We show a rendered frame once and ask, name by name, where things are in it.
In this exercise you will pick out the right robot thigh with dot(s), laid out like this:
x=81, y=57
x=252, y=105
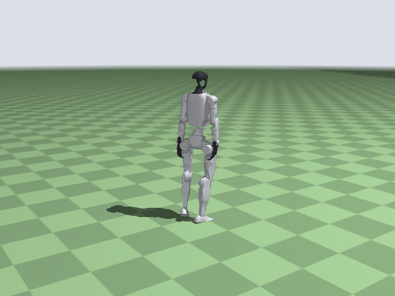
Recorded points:
x=209, y=165

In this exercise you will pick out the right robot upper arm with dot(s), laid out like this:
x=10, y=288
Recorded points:
x=212, y=101

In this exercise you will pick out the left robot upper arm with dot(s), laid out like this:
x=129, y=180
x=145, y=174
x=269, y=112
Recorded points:
x=183, y=117

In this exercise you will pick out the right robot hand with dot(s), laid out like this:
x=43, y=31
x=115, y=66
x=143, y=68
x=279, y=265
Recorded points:
x=214, y=152

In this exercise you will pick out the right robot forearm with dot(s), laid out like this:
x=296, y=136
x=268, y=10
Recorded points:
x=215, y=129

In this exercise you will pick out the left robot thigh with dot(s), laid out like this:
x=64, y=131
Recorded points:
x=187, y=153

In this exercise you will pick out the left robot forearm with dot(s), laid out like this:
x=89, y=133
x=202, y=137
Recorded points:
x=181, y=130

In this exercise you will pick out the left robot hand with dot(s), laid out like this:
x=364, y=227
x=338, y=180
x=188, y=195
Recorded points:
x=178, y=148

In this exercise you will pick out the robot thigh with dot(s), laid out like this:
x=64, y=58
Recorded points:
x=187, y=153
x=209, y=165

